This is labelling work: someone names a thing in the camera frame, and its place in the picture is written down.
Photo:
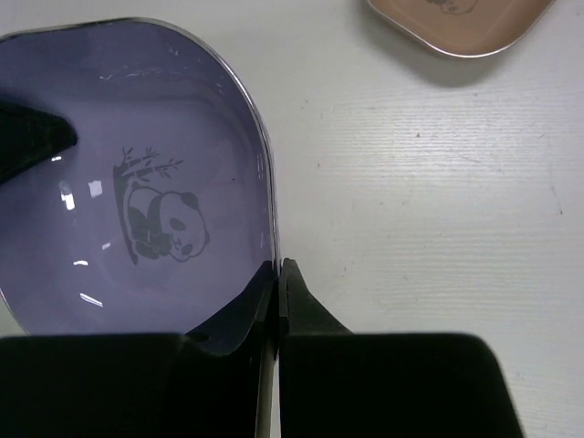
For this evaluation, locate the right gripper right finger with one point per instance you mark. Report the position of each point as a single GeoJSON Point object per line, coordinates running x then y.
{"type": "Point", "coordinates": [336, 383]}

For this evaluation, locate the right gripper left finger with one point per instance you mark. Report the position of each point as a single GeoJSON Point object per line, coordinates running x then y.
{"type": "Point", "coordinates": [214, 381]}

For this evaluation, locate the purple square plate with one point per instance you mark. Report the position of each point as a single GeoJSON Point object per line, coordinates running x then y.
{"type": "Point", "coordinates": [161, 218]}

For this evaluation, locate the brown square panda plate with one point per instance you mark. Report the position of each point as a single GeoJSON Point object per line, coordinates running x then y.
{"type": "Point", "coordinates": [460, 28]}

